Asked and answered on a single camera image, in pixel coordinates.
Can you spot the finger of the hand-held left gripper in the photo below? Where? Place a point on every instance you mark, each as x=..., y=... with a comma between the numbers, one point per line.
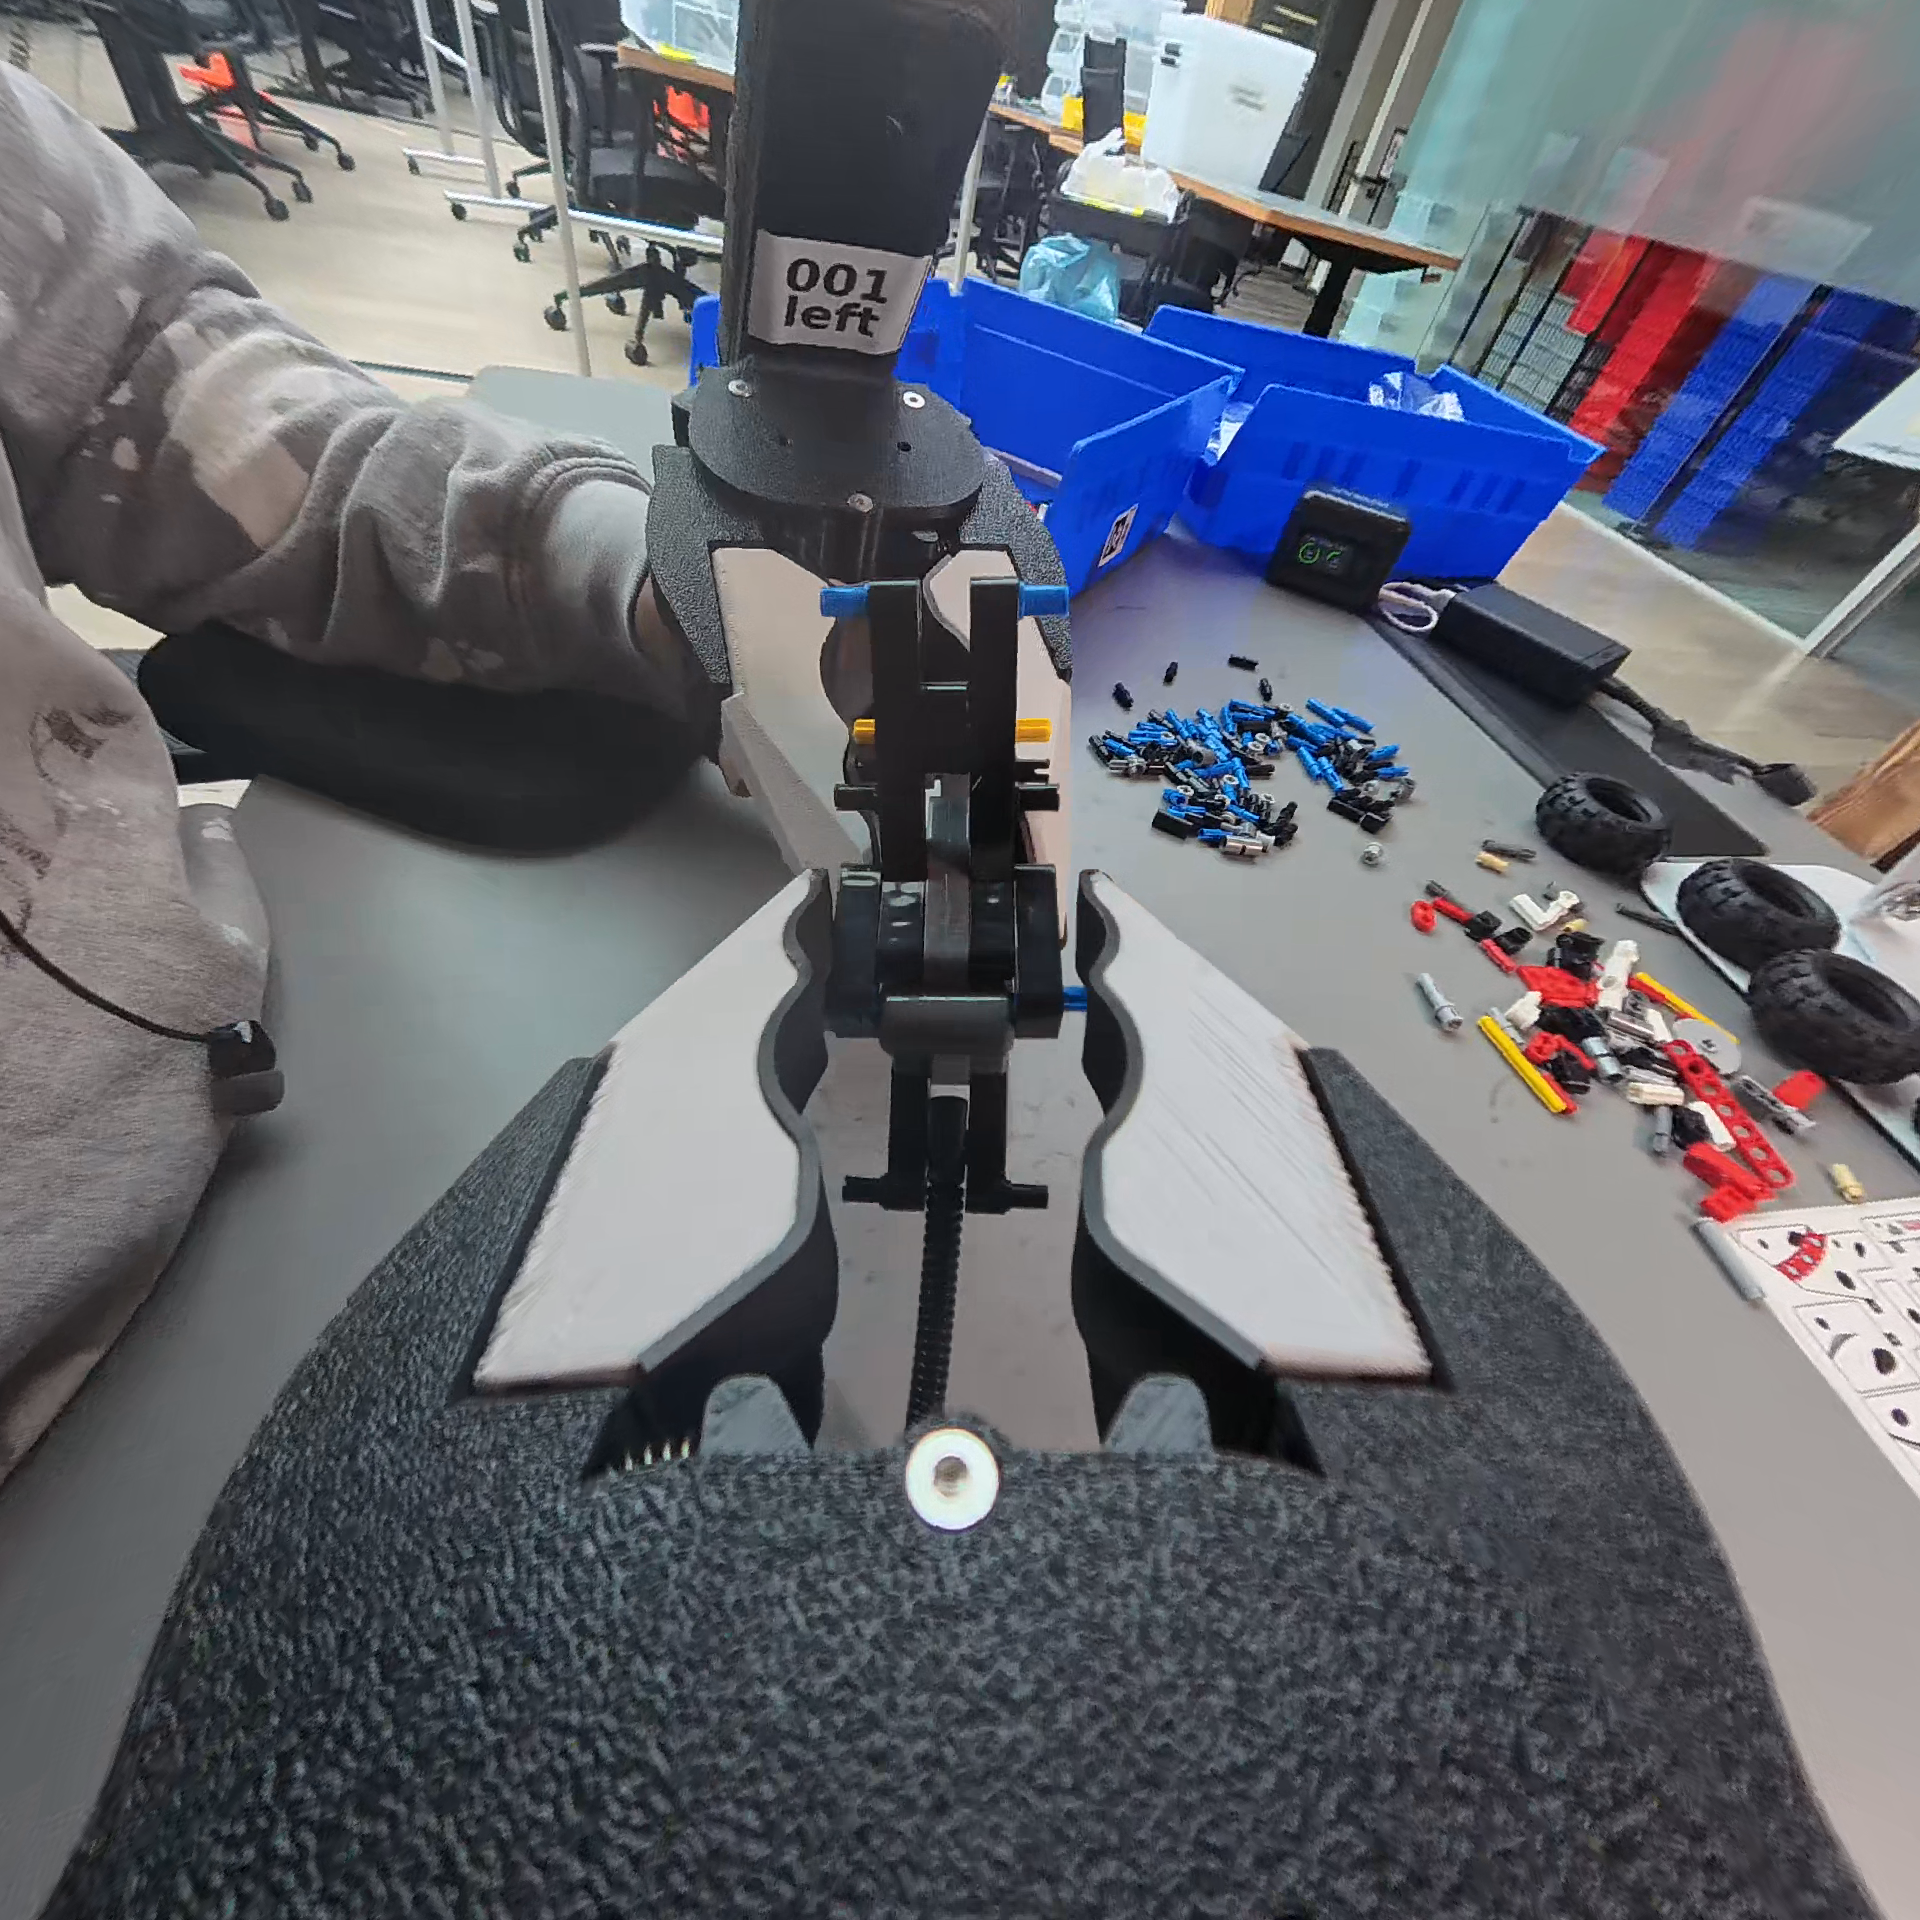
x=1049, y=750
x=774, y=646

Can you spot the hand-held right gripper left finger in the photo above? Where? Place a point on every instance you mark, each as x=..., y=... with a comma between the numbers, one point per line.
x=646, y=1200

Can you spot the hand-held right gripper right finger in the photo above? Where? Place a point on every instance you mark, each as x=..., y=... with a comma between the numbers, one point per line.
x=1244, y=1170

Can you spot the black toy brick assembly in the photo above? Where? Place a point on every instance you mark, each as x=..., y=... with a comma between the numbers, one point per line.
x=931, y=914

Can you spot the person's left forearm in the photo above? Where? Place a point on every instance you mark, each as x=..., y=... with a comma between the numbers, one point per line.
x=375, y=494

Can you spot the grey desk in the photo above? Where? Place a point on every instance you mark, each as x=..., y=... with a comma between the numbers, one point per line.
x=451, y=974

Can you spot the pile of blue black pins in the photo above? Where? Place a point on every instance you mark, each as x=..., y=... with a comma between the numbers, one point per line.
x=1244, y=765

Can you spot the black office chair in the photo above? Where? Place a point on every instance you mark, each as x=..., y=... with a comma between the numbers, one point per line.
x=638, y=166
x=225, y=90

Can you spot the light grey toy pin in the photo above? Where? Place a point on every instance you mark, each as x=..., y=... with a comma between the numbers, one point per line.
x=1438, y=1002

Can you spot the blue plastic bag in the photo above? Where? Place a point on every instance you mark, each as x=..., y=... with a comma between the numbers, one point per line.
x=1073, y=278

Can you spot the yellow toy axle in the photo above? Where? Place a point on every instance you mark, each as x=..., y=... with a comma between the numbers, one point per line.
x=1523, y=1065

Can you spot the blue plastic bin with tag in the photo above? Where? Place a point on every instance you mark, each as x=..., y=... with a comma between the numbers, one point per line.
x=1037, y=389

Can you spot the black device with green display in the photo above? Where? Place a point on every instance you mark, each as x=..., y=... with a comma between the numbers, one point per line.
x=1335, y=547

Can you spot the black wrist rest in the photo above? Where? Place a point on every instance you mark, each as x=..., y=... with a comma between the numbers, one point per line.
x=421, y=750

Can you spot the white plastic container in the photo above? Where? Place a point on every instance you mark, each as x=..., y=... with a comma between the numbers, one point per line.
x=1231, y=98

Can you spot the pile of red white pieces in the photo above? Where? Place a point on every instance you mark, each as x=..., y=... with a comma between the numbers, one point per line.
x=1622, y=1035

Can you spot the wooden office table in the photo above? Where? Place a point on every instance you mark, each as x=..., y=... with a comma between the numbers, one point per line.
x=1319, y=225

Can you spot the grey toy axle pin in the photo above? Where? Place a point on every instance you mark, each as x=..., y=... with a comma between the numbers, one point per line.
x=1730, y=1259

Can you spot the black toy tyre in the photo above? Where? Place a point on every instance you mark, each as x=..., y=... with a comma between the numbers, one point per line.
x=1604, y=821
x=1839, y=1017
x=1759, y=912

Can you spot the clear plastic bag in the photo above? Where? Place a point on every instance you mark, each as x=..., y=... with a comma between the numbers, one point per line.
x=1418, y=393

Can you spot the grey patterned hoodie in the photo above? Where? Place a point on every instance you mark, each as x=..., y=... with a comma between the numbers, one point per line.
x=91, y=1125

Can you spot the tan toy pin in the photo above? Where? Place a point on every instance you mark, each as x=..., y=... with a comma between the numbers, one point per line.
x=1847, y=1182

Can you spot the white sticker sheet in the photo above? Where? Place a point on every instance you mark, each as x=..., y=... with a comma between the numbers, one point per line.
x=1845, y=1319

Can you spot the black rubber toy tyres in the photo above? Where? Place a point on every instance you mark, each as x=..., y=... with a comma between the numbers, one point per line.
x=1882, y=1118

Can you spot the stack of red crates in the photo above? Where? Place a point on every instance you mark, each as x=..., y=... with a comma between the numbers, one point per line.
x=1652, y=345

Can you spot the brown cardboard box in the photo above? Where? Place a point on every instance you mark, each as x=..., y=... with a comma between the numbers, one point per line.
x=1875, y=795

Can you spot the stack of blue crates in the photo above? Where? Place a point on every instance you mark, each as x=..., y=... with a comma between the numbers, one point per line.
x=1801, y=406

